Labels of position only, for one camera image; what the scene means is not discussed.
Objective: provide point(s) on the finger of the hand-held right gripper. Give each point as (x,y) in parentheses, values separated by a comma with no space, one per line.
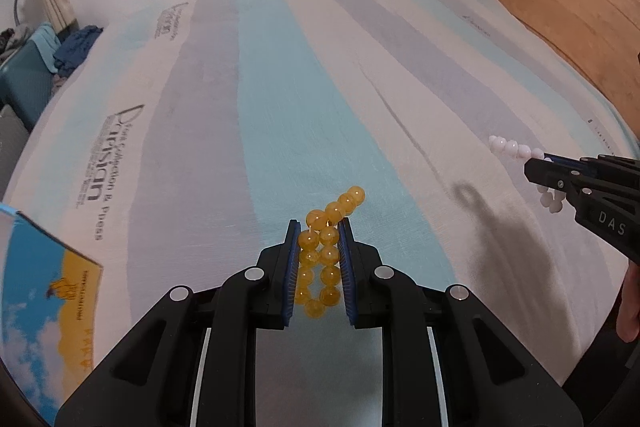
(547,174)
(600,167)

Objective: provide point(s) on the person's right hand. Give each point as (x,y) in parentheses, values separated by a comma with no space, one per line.
(630,307)

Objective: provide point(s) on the light blue cloth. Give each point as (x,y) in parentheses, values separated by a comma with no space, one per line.
(45,44)

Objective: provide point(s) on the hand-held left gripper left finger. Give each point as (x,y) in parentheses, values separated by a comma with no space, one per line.
(290,277)

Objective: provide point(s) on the striped mattress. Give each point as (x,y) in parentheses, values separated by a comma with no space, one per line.
(300,82)

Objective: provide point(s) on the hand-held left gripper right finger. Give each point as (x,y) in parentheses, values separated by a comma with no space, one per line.
(346,277)

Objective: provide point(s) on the person's right forearm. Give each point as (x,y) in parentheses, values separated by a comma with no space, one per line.
(600,382)

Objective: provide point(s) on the navy cloth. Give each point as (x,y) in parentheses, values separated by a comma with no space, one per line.
(77,47)

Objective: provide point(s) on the printed cardboard box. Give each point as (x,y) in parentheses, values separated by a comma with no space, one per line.
(45,297)

